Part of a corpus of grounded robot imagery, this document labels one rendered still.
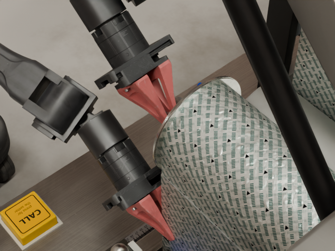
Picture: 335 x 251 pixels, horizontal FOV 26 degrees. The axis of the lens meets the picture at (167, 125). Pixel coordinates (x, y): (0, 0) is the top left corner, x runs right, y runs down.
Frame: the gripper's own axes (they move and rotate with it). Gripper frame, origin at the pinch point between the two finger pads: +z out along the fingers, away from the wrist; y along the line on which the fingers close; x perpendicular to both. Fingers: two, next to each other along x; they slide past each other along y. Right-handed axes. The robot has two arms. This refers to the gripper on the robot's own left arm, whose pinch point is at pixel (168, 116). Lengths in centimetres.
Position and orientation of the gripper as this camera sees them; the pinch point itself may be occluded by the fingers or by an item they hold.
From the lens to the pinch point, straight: 95.5
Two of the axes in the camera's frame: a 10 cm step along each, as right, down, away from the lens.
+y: -7.4, 5.3, -4.1
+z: 5.3, 8.4, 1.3
